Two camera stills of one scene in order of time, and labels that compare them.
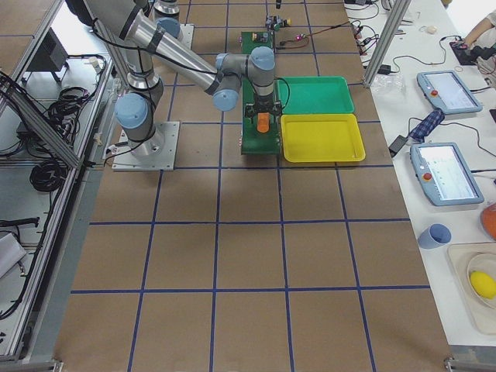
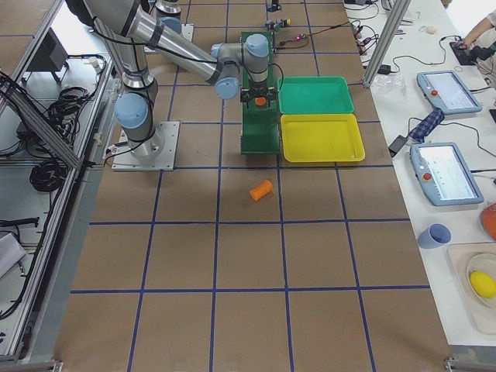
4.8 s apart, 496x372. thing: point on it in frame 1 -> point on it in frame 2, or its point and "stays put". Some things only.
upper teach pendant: [446, 91] stays put
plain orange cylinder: [263, 122] -> [263, 188]
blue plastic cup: [434, 235] stays put
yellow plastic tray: [325, 137] stays put
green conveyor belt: [254, 142] stays put
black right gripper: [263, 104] -> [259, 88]
